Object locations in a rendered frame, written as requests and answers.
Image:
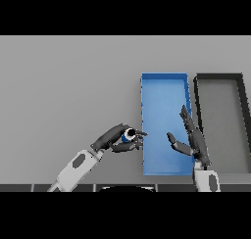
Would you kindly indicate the blue bin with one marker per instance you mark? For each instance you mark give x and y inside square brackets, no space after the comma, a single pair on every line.
[165,125]

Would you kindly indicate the dark grey bin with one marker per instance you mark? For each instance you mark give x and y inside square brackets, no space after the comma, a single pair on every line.
[225,122]

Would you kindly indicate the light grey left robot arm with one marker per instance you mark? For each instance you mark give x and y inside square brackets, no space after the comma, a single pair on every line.
[75,169]

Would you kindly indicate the blue pipe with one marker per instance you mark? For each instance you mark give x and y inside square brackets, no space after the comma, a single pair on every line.
[128,135]

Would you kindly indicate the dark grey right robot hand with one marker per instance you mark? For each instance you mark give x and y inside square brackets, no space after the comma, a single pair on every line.
[196,141]

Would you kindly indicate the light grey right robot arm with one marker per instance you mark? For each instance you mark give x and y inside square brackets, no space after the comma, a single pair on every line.
[205,180]

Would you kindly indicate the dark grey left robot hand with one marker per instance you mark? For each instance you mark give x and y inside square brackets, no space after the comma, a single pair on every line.
[109,138]

